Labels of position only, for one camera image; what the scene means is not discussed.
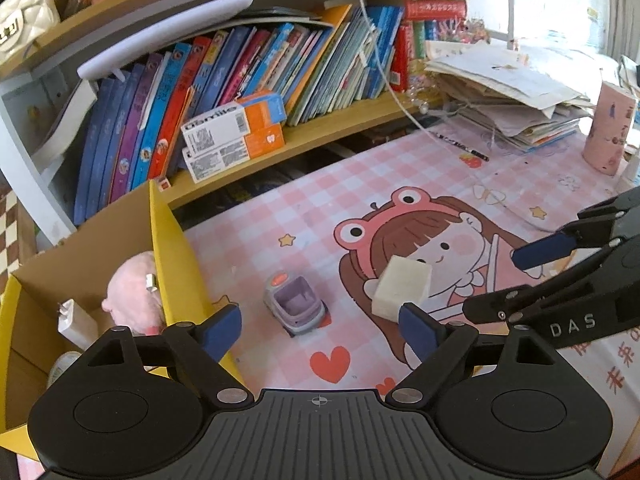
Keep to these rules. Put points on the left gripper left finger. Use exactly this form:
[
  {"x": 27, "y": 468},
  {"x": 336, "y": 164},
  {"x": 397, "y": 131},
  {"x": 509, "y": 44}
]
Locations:
[{"x": 198, "y": 350}]

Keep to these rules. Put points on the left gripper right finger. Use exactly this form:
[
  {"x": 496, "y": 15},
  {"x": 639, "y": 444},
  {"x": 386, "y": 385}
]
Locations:
[{"x": 442, "y": 350}]

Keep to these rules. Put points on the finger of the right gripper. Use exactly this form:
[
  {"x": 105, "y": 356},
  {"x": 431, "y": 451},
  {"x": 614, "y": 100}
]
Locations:
[{"x": 548, "y": 249}]

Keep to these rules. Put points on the white sponge block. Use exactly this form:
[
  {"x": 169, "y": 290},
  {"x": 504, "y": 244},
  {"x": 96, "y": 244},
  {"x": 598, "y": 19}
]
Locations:
[{"x": 403, "y": 280}]

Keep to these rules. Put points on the pink plush pig toy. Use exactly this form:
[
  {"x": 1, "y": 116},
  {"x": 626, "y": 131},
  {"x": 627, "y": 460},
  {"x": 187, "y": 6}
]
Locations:
[{"x": 133, "y": 296}]

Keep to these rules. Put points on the purple toy car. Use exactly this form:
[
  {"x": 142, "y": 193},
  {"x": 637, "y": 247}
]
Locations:
[{"x": 293, "y": 303}]

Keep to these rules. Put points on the white power adapter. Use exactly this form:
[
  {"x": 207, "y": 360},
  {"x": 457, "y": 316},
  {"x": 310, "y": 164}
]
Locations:
[{"x": 75, "y": 325}]

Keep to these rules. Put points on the pink cartoon desk mat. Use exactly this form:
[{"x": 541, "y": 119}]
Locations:
[{"x": 524, "y": 413}]

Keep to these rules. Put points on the black pencil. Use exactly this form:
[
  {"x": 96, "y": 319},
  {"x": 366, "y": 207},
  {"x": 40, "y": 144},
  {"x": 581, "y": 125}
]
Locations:
[{"x": 462, "y": 147}]

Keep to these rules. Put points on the pink cylinder cup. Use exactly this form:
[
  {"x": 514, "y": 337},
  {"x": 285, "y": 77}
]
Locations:
[{"x": 611, "y": 122}]

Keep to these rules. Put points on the clear tape roll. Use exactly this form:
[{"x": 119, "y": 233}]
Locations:
[{"x": 62, "y": 364}]

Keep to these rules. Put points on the pile of papers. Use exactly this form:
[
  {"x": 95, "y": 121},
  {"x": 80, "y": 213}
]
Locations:
[{"x": 499, "y": 91}]

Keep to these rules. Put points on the small white card box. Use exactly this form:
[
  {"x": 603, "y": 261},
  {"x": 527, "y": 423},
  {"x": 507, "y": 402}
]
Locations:
[{"x": 163, "y": 183}]

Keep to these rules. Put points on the yellow cardboard box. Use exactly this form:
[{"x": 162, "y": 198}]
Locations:
[{"x": 80, "y": 268}]

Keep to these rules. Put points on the wooden chessboard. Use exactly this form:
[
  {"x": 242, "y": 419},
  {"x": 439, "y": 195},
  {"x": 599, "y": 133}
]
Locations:
[{"x": 9, "y": 245}]

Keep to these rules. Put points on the wooden bookshelf board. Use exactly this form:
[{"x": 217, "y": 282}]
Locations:
[{"x": 298, "y": 140}]

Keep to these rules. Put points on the orange white Usmile box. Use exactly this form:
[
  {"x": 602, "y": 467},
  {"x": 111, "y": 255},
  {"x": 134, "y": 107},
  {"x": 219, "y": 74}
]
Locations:
[{"x": 232, "y": 121}]

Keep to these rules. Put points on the row of colourful books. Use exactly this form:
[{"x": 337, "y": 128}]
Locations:
[{"x": 318, "y": 67}]

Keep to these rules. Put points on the white curved lamp bar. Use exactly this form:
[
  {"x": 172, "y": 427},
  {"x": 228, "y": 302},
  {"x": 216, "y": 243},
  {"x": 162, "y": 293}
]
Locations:
[{"x": 155, "y": 36}]

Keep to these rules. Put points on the cream quilted handbag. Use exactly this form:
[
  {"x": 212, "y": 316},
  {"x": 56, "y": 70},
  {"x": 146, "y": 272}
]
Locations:
[{"x": 24, "y": 21}]

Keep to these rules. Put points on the white shelf post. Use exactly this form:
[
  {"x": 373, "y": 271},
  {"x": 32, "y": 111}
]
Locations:
[{"x": 29, "y": 184}]

